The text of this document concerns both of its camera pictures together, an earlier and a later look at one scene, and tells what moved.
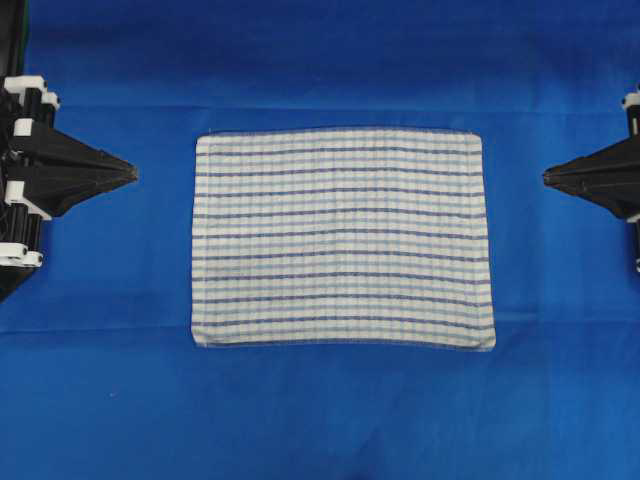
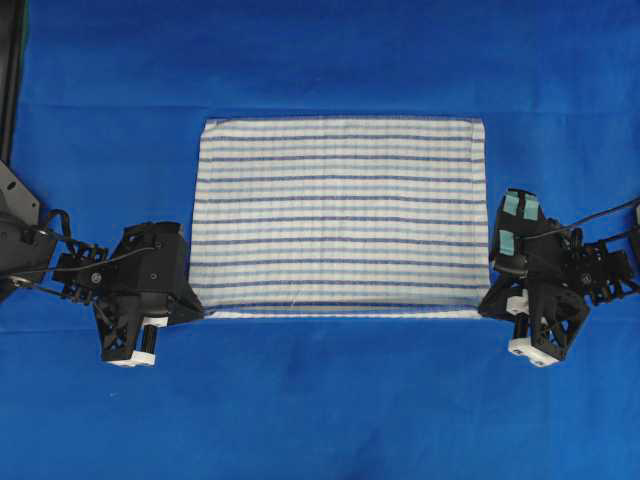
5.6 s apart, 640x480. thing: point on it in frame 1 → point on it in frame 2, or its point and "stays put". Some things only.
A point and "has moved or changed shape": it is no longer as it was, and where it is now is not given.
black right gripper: [609, 175] → [561, 293]
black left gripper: [27, 108] → [126, 311]
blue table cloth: [100, 378] stays put
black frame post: [13, 24] stays put
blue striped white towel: [340, 238] has moved or changed shape
